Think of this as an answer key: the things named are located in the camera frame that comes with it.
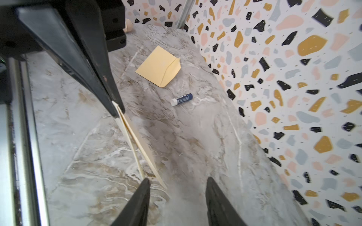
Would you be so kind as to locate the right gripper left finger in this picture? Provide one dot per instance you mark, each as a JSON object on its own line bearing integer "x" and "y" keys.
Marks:
{"x": 135, "y": 212}

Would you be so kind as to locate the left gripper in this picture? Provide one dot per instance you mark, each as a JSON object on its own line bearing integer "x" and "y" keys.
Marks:
{"x": 77, "y": 40}

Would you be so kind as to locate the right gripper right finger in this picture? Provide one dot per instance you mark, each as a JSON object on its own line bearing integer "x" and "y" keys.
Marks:
{"x": 220, "y": 211}

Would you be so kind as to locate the cream paper letter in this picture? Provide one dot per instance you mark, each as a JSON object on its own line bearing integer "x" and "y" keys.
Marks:
{"x": 136, "y": 141}

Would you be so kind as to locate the wooden roller pin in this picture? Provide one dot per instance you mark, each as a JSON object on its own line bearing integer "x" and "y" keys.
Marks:
{"x": 128, "y": 26}

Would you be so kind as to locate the blue white glue stick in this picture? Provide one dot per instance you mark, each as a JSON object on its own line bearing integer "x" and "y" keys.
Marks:
{"x": 182, "y": 99}

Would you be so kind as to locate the left aluminium corner post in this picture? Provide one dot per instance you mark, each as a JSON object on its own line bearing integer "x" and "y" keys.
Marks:
{"x": 185, "y": 12}

